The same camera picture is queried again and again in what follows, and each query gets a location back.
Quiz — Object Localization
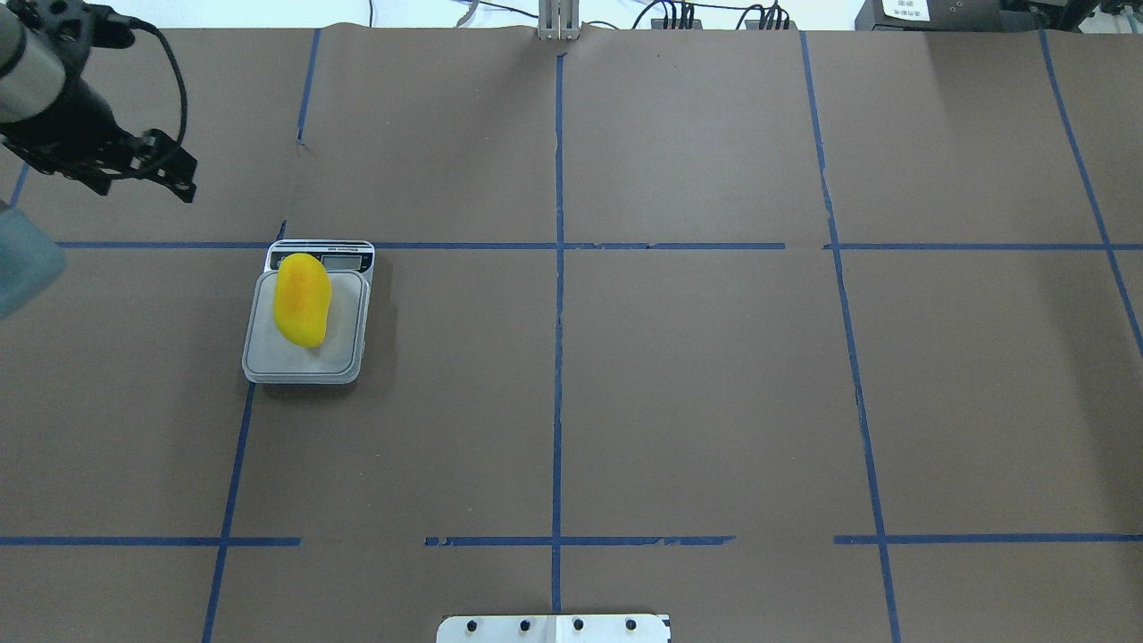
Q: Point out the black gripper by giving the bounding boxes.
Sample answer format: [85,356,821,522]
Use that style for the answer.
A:
[1,80,197,204]

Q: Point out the yellow mango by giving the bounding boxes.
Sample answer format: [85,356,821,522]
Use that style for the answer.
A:
[273,254,331,347]

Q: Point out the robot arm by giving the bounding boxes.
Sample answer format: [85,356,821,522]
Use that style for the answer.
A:
[1,1,197,204]

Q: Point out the silver digital kitchen scale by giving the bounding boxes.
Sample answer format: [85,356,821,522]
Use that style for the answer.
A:
[241,239,375,384]

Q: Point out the black orange connector box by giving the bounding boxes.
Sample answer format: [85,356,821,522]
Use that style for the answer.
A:
[736,1,796,31]
[632,1,701,31]

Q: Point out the brown paper table cover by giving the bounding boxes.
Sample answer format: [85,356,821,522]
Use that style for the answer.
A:
[3,24,1140,642]

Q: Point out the black computer box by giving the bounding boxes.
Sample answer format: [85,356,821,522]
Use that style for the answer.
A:
[854,1,1040,33]

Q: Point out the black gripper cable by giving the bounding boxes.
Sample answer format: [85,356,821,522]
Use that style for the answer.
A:
[54,0,190,148]

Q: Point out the aluminium frame post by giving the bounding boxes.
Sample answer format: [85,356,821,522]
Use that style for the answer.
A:
[538,0,582,41]

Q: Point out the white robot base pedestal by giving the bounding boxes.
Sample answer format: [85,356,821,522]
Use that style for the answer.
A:
[435,614,672,642]

